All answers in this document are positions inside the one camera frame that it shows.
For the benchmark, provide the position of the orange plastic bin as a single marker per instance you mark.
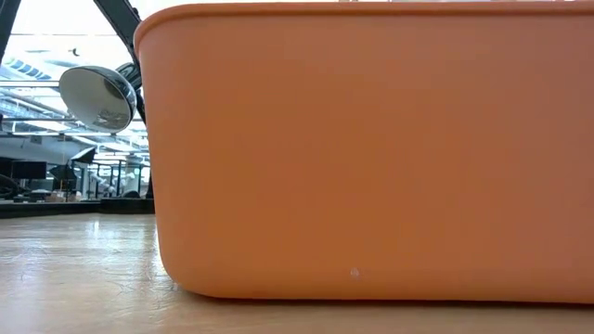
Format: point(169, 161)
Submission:
point(371, 162)

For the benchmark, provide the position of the black studio light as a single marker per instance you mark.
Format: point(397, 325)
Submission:
point(64, 174)
point(84, 156)

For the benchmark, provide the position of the black monitor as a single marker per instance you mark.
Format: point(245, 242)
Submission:
point(29, 170)

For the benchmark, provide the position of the black aluminium table frame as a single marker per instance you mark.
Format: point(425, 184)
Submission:
point(46, 209)

